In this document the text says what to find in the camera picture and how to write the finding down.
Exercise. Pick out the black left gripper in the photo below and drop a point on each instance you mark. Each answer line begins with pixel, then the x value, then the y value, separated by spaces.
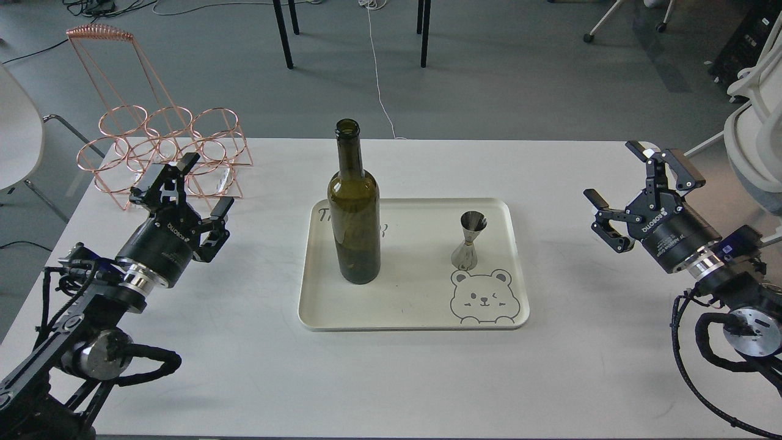
pixel 163 244

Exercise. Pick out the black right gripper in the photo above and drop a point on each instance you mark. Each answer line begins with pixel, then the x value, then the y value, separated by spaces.
pixel 673 232

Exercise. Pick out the dark green wine bottle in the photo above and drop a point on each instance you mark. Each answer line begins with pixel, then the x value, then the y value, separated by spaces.
pixel 353 196

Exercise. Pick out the steel double jigger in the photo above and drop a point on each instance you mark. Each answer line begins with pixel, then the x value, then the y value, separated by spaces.
pixel 464 257

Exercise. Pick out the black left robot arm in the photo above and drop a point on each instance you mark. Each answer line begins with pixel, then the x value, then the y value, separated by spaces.
pixel 80 354

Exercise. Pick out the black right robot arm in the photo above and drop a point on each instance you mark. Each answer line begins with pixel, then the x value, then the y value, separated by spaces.
pixel 743 335

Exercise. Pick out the white office chair right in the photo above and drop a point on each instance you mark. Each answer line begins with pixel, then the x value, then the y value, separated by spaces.
pixel 751 134

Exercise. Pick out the black equipment case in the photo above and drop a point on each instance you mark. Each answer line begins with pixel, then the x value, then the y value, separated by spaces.
pixel 743 48

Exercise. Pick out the black table legs left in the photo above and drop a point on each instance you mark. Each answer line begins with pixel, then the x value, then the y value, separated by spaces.
pixel 283 30

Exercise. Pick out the black table legs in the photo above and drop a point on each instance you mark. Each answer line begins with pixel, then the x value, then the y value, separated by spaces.
pixel 283 30
pixel 422 28

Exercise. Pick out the cream bear serving tray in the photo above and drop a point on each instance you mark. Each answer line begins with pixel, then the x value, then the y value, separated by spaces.
pixel 418 288

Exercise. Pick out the black table legs right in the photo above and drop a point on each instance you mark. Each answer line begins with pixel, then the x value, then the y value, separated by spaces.
pixel 422 28

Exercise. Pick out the copper wire bottle rack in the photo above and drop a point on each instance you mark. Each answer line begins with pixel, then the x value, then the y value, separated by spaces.
pixel 136 134

